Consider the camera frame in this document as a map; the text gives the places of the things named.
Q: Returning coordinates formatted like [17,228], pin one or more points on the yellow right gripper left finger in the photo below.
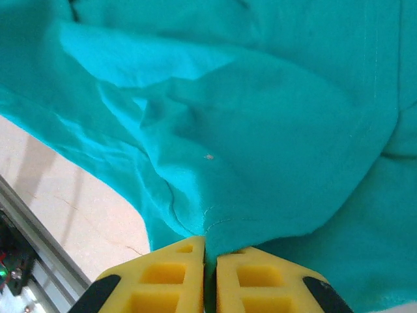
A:
[163,280]

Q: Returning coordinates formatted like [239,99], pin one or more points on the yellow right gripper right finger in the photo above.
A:
[260,283]

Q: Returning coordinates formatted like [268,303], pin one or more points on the teal t-shirt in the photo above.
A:
[260,114]

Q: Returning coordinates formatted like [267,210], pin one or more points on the long aluminium base rail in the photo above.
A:
[55,277]

